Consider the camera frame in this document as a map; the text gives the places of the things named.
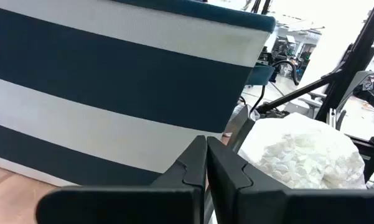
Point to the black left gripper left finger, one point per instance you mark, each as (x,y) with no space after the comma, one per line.
(174,205)

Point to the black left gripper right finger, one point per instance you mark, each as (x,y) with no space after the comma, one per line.
(267,205)

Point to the white textured cloth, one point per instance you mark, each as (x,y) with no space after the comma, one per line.
(302,152)

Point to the navy white striped fabric basket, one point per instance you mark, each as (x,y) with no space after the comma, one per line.
(112,77)

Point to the black metal rig frame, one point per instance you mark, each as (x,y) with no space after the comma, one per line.
(358,53)

